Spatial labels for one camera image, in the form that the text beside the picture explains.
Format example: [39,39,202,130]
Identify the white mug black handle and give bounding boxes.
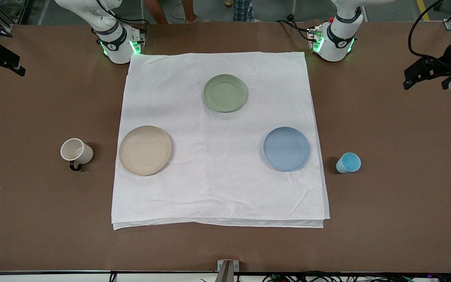
[60,138,94,172]

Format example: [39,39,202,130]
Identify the blue cup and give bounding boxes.
[336,152,361,174]

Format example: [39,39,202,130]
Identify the blue plate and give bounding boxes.
[263,126,311,172]

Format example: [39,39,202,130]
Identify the beige gray plate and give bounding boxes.
[119,125,172,176]

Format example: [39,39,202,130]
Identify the green plate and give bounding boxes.
[202,74,248,113]

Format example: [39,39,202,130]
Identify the bare person legs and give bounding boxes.
[144,0,211,25]

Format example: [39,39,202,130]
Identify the person in plaid shorts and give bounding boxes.
[224,0,256,22]

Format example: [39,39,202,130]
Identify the white cloth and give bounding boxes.
[111,52,330,230]

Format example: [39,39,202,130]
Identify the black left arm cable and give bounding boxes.
[408,0,451,63]

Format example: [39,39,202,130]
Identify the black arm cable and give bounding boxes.
[408,0,451,63]
[96,0,150,40]

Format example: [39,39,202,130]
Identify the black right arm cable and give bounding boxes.
[96,0,150,40]

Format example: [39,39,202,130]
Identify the black base cable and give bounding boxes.
[276,15,313,42]

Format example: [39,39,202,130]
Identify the tangled cables under table edge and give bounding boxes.
[262,273,451,282]

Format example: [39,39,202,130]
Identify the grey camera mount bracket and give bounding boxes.
[217,259,240,282]

